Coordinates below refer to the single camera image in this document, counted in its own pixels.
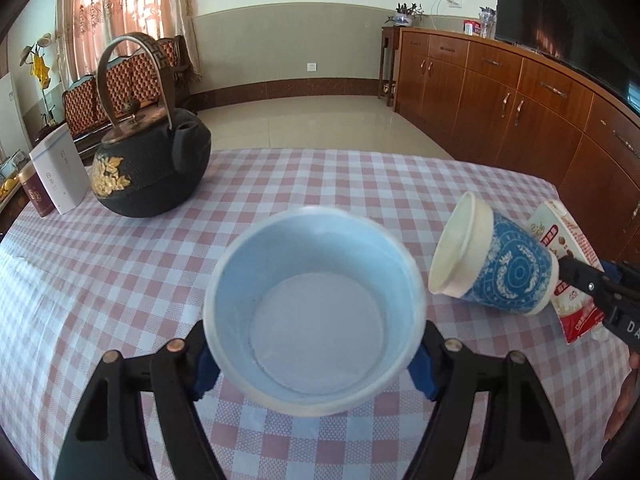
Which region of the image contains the wooden sofa bench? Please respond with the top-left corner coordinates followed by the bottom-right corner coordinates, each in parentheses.
top-left (61, 35), bottom-right (193, 153)

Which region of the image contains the black television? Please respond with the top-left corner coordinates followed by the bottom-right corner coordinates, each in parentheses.
top-left (495, 0), bottom-right (640, 111)

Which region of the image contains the potted plant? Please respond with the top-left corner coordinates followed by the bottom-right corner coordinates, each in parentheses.
top-left (385, 2), bottom-right (423, 27)

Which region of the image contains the blue bowl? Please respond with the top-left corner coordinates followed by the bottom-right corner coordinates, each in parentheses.
top-left (202, 206), bottom-right (428, 418)

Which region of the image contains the blue patterned paper cup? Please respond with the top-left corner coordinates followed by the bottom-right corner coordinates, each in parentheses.
top-left (427, 191), bottom-right (560, 317)

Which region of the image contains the wooden sideboard cabinet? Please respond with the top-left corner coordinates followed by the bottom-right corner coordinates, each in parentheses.
top-left (392, 27), bottom-right (640, 286)

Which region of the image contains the person's right hand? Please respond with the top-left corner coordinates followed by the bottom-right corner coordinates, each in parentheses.
top-left (602, 351), bottom-right (640, 442)

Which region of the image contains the red and white carton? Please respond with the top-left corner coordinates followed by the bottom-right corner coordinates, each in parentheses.
top-left (527, 200), bottom-right (608, 345)

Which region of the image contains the white tin box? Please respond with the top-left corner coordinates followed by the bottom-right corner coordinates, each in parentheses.
top-left (29, 124), bottom-right (90, 215)

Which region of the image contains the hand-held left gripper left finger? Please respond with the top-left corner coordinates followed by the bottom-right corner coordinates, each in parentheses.
top-left (54, 320), bottom-right (221, 480)

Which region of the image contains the glass jar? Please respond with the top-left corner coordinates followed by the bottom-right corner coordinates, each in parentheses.
top-left (477, 7), bottom-right (498, 38)

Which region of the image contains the wall socket with cable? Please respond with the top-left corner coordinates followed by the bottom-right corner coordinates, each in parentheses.
top-left (430, 0), bottom-right (462, 28)

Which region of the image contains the black iron teapot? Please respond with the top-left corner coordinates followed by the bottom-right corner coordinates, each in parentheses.
top-left (91, 32), bottom-right (212, 218)

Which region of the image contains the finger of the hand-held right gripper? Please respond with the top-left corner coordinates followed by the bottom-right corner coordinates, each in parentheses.
top-left (557, 257), bottom-right (618, 323)
top-left (601, 260), bottom-right (640, 303)

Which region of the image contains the maroon tin can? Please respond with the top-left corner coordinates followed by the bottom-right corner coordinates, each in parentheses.
top-left (18, 167), bottom-right (56, 218)

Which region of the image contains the coat rack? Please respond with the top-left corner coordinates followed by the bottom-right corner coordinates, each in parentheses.
top-left (20, 32), bottom-right (56, 126)

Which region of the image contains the fruit tray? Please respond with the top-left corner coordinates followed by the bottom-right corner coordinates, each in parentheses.
top-left (0, 150), bottom-right (27, 206)

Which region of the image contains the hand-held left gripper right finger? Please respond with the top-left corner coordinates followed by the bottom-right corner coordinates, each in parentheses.
top-left (400, 322), bottom-right (576, 480)

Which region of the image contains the embroidered curtain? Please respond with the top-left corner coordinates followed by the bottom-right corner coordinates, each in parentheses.
top-left (55, 0), bottom-right (201, 81)

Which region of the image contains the pink checkered tablecloth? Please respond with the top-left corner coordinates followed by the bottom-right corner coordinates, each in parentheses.
top-left (0, 147), bottom-right (631, 480)

